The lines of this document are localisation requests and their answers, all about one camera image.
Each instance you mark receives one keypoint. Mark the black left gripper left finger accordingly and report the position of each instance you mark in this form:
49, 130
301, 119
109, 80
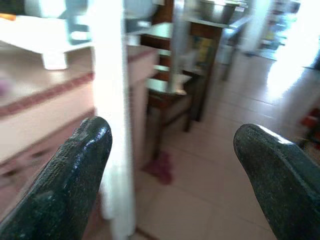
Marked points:
62, 175

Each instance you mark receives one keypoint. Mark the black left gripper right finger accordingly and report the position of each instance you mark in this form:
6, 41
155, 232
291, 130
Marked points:
275, 180

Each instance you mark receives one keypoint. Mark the white footed board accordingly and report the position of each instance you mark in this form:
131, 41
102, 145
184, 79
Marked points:
37, 35

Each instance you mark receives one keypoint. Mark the yellow package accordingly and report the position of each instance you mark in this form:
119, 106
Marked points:
203, 48

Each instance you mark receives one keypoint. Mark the steel pole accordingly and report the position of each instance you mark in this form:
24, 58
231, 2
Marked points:
180, 45

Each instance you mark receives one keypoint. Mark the large steel mixing bowl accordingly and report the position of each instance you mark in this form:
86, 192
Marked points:
217, 11

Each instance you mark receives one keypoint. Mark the white vertical post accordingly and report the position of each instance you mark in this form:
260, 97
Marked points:
112, 100

